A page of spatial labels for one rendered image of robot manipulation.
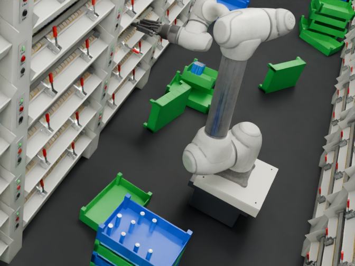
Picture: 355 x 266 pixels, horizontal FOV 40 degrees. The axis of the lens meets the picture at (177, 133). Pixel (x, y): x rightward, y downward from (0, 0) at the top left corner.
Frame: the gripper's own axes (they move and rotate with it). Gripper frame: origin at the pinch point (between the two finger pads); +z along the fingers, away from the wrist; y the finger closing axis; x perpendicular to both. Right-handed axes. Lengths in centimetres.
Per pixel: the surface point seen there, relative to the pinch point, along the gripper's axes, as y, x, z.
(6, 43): -112, 48, -11
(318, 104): 92, -75, -106
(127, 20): -19.0, 10.9, -5.5
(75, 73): -67, 11, -6
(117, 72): -10.6, -24.5, 2.3
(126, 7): -14.1, 14.7, -2.5
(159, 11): 28.5, -5.6, -4.2
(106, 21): -41.2, 20.6, -5.7
